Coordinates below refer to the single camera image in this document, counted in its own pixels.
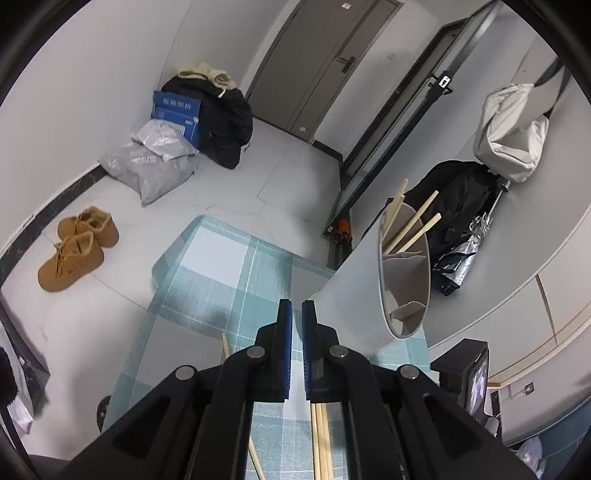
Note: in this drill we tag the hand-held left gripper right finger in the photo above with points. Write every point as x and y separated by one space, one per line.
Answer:
308 350

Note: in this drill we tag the silver folded umbrella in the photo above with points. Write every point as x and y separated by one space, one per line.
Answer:
461 258

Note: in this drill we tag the grey-brown door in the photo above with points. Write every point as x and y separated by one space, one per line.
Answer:
314 64

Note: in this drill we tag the tan suede boot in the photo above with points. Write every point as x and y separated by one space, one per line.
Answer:
69 267
97 224

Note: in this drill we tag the dark framed glass door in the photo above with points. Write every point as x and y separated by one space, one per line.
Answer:
406 106

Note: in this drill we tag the wall outlet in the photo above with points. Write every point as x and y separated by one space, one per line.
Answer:
524 389

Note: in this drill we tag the black fuzzy cloth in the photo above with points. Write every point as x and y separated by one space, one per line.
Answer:
7 376

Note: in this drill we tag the white hanging bag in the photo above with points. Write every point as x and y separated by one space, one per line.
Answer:
508 134

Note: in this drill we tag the black clothes pile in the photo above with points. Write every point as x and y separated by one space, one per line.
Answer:
226 124

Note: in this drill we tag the black bag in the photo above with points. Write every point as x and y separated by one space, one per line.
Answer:
27 355

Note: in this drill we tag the small orange object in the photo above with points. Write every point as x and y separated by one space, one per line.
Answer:
344 230

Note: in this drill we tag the pink white plastic bag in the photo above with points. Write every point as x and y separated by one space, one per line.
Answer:
21 417

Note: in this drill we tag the blue cardboard box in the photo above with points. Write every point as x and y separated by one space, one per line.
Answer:
178 113

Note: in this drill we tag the blue white cloth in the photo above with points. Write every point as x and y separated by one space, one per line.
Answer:
531 452

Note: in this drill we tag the teal checkered tablecloth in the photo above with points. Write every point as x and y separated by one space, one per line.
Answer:
207 258

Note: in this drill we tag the black hanging jacket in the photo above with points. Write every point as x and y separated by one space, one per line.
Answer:
457 194

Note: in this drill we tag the grey plastic mailer bag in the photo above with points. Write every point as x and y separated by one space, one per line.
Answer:
147 175
161 136

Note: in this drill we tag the white utensil holder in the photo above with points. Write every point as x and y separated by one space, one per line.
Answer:
355 300

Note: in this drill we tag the beige cloth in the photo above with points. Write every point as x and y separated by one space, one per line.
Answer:
203 74

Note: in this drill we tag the bamboo chopstick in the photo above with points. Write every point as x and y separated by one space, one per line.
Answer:
226 344
316 443
422 230
324 443
418 217
398 203

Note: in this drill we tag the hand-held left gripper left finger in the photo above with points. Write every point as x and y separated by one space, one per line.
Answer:
286 350

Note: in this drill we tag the black glass door lock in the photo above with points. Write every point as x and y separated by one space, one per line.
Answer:
441 82

